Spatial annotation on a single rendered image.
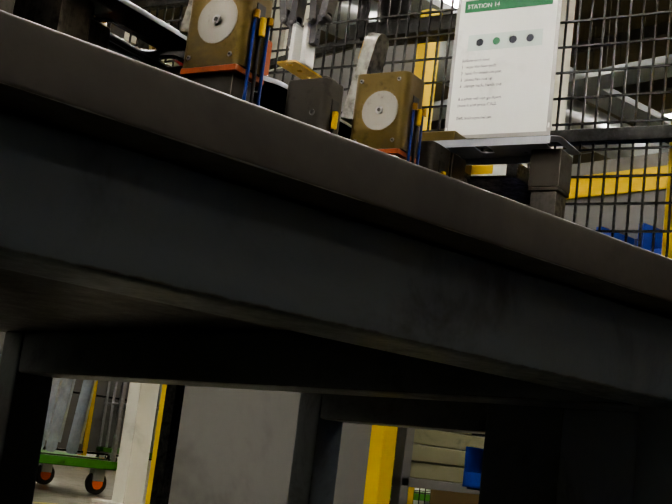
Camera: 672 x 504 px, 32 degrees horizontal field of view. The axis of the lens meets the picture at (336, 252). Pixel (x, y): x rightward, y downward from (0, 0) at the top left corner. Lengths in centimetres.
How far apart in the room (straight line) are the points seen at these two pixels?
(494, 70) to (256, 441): 216
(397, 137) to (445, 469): 248
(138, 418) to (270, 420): 443
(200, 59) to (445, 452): 275
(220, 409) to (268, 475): 39
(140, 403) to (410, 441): 483
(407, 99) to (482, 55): 72
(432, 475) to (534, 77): 196
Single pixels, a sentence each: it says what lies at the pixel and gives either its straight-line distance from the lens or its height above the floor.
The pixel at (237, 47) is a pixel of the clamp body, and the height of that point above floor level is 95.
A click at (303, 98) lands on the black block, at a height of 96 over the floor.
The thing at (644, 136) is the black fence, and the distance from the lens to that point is 221.
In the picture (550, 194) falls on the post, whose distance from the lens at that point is 177.
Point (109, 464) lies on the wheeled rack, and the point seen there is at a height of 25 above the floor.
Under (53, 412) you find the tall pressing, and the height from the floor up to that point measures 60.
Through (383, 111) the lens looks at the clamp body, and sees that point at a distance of 168.
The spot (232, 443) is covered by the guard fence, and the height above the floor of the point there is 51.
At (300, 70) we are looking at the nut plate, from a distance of 190.
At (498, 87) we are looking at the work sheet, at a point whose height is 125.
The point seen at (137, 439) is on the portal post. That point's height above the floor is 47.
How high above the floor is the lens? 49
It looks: 10 degrees up
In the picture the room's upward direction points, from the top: 7 degrees clockwise
